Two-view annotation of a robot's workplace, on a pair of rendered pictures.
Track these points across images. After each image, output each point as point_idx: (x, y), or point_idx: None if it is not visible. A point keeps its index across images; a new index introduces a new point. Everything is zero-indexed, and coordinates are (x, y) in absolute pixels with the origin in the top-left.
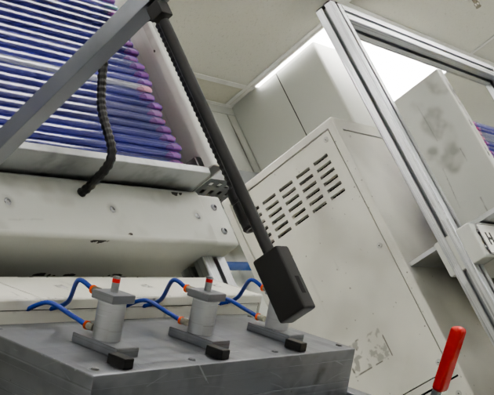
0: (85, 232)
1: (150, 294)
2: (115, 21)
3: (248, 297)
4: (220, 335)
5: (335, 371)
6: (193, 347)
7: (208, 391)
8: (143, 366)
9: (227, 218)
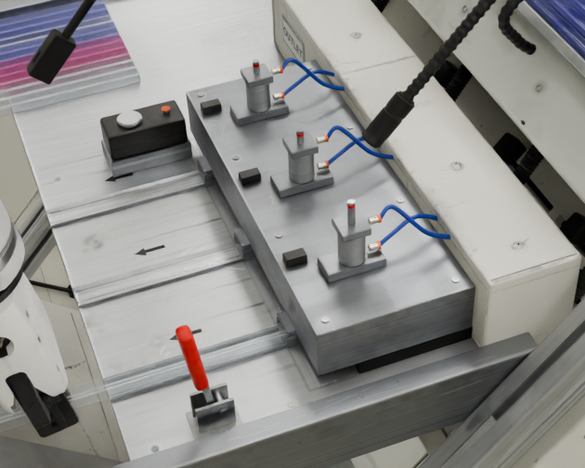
0: (487, 83)
1: (409, 157)
2: None
3: (475, 267)
4: (335, 211)
5: (303, 327)
6: (279, 172)
7: (229, 190)
8: (212, 123)
9: None
